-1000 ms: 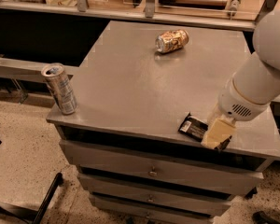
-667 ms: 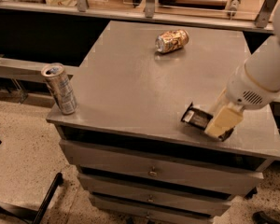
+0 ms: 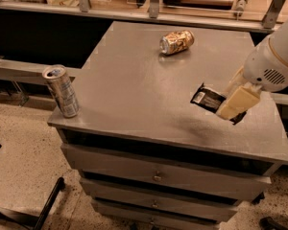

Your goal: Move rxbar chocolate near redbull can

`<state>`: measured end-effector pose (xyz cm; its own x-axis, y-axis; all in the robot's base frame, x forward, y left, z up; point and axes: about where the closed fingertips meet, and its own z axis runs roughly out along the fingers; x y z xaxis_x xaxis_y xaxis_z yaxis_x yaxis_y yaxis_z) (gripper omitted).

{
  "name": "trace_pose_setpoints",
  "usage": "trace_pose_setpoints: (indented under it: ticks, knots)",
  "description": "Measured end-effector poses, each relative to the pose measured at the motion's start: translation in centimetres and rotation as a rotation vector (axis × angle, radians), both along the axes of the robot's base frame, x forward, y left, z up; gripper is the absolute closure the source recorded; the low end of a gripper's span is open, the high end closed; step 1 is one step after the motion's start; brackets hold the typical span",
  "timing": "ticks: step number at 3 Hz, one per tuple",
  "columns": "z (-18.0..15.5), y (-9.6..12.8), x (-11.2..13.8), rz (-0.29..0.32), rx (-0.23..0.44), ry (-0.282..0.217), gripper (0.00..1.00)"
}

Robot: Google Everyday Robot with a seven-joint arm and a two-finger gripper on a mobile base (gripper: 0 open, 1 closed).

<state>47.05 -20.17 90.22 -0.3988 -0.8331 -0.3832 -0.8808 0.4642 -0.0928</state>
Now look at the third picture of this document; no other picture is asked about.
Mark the gold can lying down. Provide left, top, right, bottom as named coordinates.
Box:
left=159, top=30, right=195, bottom=56

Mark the grey drawer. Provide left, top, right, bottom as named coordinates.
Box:
left=79, top=177, right=239, bottom=222
left=61, top=144, right=271, bottom=200
left=91, top=198, right=221, bottom=230

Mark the black object bottom right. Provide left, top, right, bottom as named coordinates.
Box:
left=259, top=217, right=288, bottom=230

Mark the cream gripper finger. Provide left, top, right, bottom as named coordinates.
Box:
left=216, top=82, right=262, bottom=120
left=226, top=66, right=246, bottom=96

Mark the black chair leg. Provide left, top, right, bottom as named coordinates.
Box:
left=0, top=177, right=65, bottom=230

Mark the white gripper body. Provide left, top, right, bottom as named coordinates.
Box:
left=243, top=36, right=288, bottom=92

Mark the bottom grey drawer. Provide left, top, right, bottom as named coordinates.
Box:
left=91, top=198, right=221, bottom=230

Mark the grey side bench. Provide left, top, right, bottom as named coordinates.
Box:
left=0, top=58, right=83, bottom=86

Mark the grey drawer cabinet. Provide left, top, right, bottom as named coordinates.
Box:
left=47, top=20, right=288, bottom=230

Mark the upright redbull can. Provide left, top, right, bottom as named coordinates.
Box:
left=42, top=64, right=79, bottom=118

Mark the black rxbar chocolate wrapper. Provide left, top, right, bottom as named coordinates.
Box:
left=190, top=84, right=247, bottom=125

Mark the top grey drawer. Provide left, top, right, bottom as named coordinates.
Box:
left=61, top=144, right=271, bottom=200

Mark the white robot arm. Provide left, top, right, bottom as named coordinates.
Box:
left=216, top=19, right=288, bottom=120

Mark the middle grey drawer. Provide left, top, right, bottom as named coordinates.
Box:
left=79, top=177, right=239, bottom=222

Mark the grey metal shelf rail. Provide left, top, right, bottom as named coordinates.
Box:
left=0, top=0, right=288, bottom=32

